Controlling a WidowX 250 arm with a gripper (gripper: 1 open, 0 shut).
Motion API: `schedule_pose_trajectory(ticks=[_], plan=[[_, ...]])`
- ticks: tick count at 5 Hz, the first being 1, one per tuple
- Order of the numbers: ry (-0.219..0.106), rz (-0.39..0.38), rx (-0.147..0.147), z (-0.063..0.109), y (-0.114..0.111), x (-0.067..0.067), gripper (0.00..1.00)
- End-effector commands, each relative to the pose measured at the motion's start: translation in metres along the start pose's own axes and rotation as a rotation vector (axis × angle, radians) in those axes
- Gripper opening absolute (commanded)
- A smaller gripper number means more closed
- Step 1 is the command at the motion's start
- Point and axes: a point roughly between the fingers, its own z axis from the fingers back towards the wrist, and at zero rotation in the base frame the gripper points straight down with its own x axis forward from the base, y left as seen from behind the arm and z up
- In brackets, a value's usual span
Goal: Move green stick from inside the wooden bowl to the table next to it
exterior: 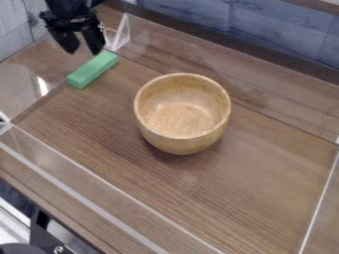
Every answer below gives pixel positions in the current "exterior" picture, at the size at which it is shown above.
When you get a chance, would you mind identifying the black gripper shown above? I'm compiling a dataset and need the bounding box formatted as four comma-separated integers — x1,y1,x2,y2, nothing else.
39,0,106,56

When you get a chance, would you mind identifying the green rectangular stick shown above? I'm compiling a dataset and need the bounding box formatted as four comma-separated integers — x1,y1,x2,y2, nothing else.
67,51,118,89

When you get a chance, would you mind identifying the wooden bowl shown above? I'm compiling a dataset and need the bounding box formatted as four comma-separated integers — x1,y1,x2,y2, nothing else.
134,72,233,155

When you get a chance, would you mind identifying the clear acrylic enclosure wall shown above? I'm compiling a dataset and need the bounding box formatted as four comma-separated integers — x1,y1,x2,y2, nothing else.
0,116,223,254

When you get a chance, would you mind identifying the black table frame leg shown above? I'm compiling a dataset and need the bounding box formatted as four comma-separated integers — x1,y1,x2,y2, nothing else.
30,209,91,254

